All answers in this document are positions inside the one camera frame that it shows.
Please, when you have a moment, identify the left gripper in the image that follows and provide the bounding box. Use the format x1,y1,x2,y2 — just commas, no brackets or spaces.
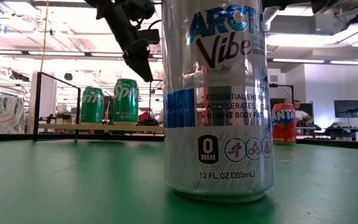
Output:
96,1,154,83

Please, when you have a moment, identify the green Sprite can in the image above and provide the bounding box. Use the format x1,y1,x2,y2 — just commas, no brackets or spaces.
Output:
112,78,140,124
80,86,105,124

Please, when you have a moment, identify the white Celsius Arctic Vibe can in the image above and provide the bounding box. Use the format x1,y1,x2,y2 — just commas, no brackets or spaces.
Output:
162,0,275,203

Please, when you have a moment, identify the red Fanta can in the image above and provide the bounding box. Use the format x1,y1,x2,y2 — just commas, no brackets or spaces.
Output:
271,103,298,145

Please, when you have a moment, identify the green table mat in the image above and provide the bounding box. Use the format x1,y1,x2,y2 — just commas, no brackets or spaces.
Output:
0,138,358,224

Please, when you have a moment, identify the leaf print curtain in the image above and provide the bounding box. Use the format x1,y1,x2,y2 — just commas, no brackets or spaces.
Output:
0,94,25,135

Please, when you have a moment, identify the person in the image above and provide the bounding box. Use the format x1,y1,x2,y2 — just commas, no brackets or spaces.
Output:
292,100,314,127

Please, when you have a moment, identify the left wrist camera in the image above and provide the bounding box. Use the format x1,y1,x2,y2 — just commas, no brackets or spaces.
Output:
136,29,161,45

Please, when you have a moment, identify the wooden shelf black metal frame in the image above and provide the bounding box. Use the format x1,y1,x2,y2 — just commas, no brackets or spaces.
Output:
32,71,165,142

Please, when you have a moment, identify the yellow cable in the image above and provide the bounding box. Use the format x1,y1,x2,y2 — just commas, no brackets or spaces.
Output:
39,0,50,73

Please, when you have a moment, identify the black aluminium table frame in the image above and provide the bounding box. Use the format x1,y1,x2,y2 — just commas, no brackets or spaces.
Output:
0,133,358,149

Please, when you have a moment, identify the dark wall monitor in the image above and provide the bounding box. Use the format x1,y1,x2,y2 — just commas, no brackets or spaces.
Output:
333,100,358,119

